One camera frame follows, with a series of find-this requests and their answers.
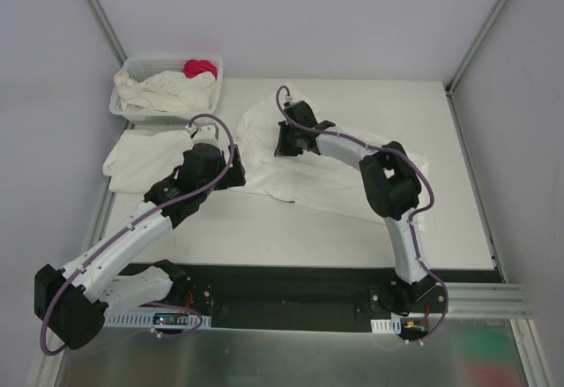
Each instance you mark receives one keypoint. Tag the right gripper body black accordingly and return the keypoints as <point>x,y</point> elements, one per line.
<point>285,138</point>

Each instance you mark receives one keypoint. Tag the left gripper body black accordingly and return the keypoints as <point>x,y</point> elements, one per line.
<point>235,167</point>

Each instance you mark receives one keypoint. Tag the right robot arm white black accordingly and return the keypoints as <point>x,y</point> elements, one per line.
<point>390,181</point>

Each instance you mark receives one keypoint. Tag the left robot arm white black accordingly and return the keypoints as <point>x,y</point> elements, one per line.
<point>76,300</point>

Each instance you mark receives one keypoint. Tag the folded white t shirt stack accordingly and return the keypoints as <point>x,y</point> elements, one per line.
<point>141,158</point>

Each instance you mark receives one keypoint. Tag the white plastic laundry basket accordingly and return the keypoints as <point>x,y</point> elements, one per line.
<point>142,67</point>

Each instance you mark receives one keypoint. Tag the cream clothes in basket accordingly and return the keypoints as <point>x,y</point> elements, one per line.
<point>165,92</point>

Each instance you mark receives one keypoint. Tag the red garment in basket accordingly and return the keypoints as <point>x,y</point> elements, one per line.
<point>194,67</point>

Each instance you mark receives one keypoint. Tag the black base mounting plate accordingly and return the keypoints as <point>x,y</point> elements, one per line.
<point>303,298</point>

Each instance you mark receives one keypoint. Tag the left white cable duct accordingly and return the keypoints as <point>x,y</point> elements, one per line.
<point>158,320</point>

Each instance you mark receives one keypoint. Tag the white cable duct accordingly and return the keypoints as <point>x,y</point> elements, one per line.
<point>158,320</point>
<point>386,326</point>

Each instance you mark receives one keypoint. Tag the right white cable duct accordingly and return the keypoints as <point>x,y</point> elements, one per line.
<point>386,326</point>

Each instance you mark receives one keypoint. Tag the aluminium rail front right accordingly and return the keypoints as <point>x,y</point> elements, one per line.
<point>488,300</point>

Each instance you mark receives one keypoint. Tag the left aluminium frame post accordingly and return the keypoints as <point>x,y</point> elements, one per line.
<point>106,28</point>

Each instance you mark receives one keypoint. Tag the aluminium frame post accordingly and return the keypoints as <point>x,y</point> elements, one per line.
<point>477,43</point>
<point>106,28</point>

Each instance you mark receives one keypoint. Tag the right aluminium frame post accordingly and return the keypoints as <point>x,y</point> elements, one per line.
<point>477,43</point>

